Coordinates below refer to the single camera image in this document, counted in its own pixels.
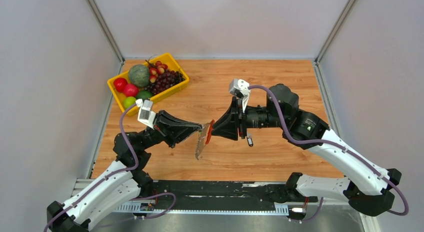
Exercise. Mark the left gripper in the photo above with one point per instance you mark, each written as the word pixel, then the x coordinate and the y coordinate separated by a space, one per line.
pixel 173 129

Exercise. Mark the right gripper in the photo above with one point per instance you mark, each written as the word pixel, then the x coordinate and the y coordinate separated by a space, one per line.
pixel 233 119

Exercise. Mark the metal key holder red handle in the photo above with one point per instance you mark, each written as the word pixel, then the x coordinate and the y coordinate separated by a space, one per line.
pixel 203 139

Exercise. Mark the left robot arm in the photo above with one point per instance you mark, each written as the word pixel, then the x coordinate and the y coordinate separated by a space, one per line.
pixel 124 179

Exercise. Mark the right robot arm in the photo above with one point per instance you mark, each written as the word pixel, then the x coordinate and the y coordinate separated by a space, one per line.
pixel 365 186

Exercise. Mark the dark green lime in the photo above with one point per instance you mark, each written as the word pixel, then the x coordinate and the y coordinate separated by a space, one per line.
pixel 144 95

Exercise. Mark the dark purple grape bunch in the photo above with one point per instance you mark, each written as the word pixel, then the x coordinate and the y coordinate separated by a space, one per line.
pixel 168 80

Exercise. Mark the light green apple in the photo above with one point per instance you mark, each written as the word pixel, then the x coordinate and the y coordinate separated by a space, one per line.
pixel 128 102

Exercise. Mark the pink red apple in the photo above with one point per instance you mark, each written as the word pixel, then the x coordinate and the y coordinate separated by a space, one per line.
pixel 130 90

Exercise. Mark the red cherries bunch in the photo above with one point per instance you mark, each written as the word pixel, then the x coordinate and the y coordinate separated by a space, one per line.
pixel 156 70

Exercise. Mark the green melon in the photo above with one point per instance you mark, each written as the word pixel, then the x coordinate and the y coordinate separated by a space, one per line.
pixel 139 75

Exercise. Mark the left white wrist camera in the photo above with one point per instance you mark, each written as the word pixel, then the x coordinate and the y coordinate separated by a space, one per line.
pixel 145 114

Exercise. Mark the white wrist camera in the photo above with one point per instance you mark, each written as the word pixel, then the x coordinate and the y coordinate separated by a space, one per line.
pixel 240 91
pixel 145 114

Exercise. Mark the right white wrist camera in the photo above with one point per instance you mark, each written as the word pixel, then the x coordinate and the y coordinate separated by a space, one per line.
pixel 240 91

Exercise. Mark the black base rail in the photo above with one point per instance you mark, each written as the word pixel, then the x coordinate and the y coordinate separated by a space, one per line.
pixel 209 198

